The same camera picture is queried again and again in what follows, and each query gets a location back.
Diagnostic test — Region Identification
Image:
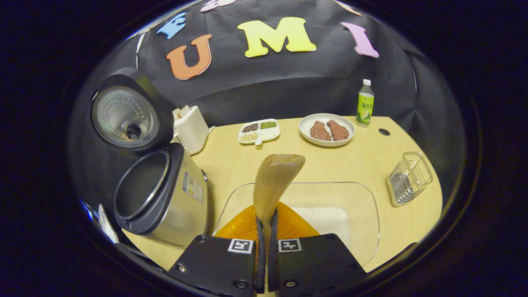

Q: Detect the green drink bottle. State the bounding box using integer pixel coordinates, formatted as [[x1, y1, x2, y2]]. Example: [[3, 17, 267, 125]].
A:
[[356, 79, 375, 126]]

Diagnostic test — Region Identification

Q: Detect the white toaster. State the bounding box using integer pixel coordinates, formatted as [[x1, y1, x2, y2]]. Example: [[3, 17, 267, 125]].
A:
[[172, 106, 212, 156]]

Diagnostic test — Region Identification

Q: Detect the wire metal chopstick holder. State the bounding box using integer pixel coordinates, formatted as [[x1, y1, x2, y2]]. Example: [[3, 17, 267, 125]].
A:
[[386, 151, 434, 207]]

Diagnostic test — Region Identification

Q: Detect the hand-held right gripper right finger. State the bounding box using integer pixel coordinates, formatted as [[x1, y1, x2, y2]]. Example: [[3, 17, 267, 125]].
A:
[[268, 202, 368, 295]]

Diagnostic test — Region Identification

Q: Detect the white divided bean dish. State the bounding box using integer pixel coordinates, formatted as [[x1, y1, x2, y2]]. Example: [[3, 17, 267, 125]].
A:
[[238, 119, 281, 146]]

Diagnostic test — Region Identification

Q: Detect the round white plate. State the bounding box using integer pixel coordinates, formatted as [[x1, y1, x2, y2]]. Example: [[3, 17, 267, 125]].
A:
[[299, 113, 356, 148]]

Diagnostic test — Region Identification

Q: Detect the clear glass dish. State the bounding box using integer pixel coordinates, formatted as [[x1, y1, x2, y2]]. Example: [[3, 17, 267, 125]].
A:
[[212, 182, 381, 267]]

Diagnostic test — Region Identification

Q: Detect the brown meat piece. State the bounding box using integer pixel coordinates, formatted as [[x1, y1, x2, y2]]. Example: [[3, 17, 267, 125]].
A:
[[310, 120, 332, 142], [327, 120, 350, 142]]

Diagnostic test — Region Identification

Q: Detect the wooden spoon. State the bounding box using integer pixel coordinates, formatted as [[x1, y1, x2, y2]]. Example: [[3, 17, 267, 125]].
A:
[[253, 154, 306, 297]]

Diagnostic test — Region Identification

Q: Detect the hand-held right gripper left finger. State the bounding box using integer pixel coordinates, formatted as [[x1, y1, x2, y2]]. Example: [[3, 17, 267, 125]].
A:
[[167, 202, 267, 295]]

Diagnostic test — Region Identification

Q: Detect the silver black rice cooker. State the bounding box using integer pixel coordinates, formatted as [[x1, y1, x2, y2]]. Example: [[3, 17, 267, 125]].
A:
[[90, 67, 210, 248]]

